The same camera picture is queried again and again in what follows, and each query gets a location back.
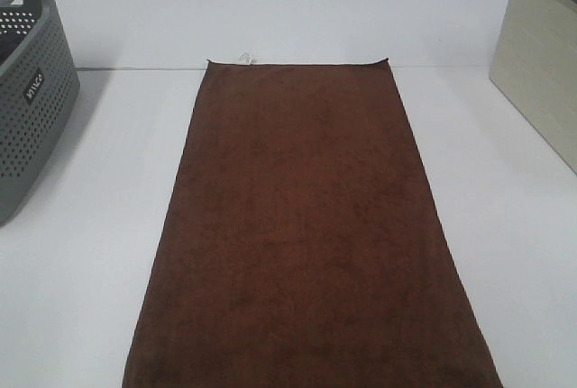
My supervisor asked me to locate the brown towel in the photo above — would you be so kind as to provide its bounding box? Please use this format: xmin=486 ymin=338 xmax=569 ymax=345
xmin=123 ymin=60 xmax=501 ymax=387

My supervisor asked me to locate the grey perforated plastic basket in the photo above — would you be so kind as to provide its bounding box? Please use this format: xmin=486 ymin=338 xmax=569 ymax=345
xmin=1 ymin=0 xmax=80 ymax=223

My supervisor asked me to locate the beige fabric storage box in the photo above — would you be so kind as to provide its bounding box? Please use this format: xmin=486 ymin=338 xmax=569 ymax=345
xmin=490 ymin=0 xmax=576 ymax=169

